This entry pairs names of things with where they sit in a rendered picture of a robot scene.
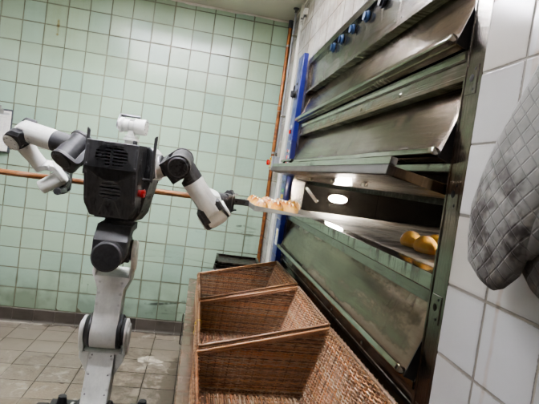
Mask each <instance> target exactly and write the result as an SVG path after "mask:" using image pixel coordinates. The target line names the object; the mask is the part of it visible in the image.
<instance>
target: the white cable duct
mask: <svg viewBox="0 0 539 404"><path fill-rule="evenodd" d="M304 9H305V3H303V4H302V6H301V12H300V18H299V24H298V35H297V41H296V47H295V52H294V63H293V70H292V75H291V81H290V92H291V91H292V90H293V88H294V77H295V71H296V66H297V60H298V48H299V43H300V37H301V31H302V30H300V26H301V23H300V22H301V18H303V11H304ZM290 92H289V98H288V103H287V109H286V121H285V126H284V132H283V138H282V149H281V155H280V161H279V163H280V164H282V162H281V160H283V156H284V151H285V145H286V134H287V128H288V122H289V117H290V105H291V99H292V98H291V97H290ZM280 179H281V174H280V173H278V177H277V183H276V189H275V195H274V200H276V199H277V198H278V191H279V185H280ZM274 220H275V213H272V218H271V224H270V230H269V240H268V246H267V253H266V259H265V262H269V258H270V248H271V242H272V236H273V230H274Z"/></svg>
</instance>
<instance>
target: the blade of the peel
mask: <svg viewBox="0 0 539 404"><path fill-rule="evenodd" d="M249 207H250V208H251V209H253V210H254V211H256V212H268V213H275V214H282V215H288V216H300V217H307V218H314V219H320V220H325V219H323V218H321V217H319V216H316V215H314V214H312V213H309V212H306V211H304V210H302V209H300V210H299V211H298V214H295V213H292V212H284V211H280V210H276V209H272V208H264V207H260V206H256V205H254V204H252V203H251V202H249Z"/></svg>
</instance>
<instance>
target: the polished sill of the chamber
mask: <svg viewBox="0 0 539 404"><path fill-rule="evenodd" d="M292 217H294V218H296V219H298V220H300V221H302V222H304V223H305V224H308V225H309V226H311V227H313V228H315V229H317V230H318V231H320V232H323V233H325V234H326V235H327V236H330V237H332V238H334V239H336V240H337V241H339V242H341V243H343V244H345V245H347V246H348V247H350V248H352V249H354V250H356V251H358V252H360V253H362V254H363V255H365V256H367V257H370V258H371V259H372V260H374V261H377V262H379V263H380V264H381V265H384V266H386V267H388V268H389V269H392V270H393V271H395V272H397V273H399V274H401V275H403V276H404V277H406V278H408V279H410V280H412V281H414V282H415V283H417V284H419V285H422V286H423V287H425V288H426V289H429V290H430V288H431V283H432V274H433V268H434V267H432V266H430V265H427V264H424V263H423V262H421V261H418V260H416V259H413V258H411V257H408V256H406V255H404V254H402V253H400V252H396V251H395V250H393V249H390V248H388V247H385V246H383V245H381V244H378V243H376V242H374V241H372V240H368V239H367V238H365V237H362V236H360V235H357V234H355V233H353V232H350V231H348V230H346V229H344V228H340V227H339V226H337V225H334V224H332V223H329V222H327V221H325V220H320V219H314V218H307V217H300V216H292Z"/></svg>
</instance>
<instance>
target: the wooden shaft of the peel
mask: <svg viewBox="0 0 539 404"><path fill-rule="evenodd" d="M0 175H6V176H18V177H25V178H31V179H38V180H41V179H42V178H44V177H46V176H49V175H47V174H40V173H33V172H22V171H15V170H9V169H2V168H0ZM72 184H82V185H83V179H78V178H72ZM154 194H158V195H165V196H177V197H184V198H189V199H191V197H190V195H189V194H188V193H187V192H178V191H172V190H165V189H159V188H156V190H155V193H154Z"/></svg>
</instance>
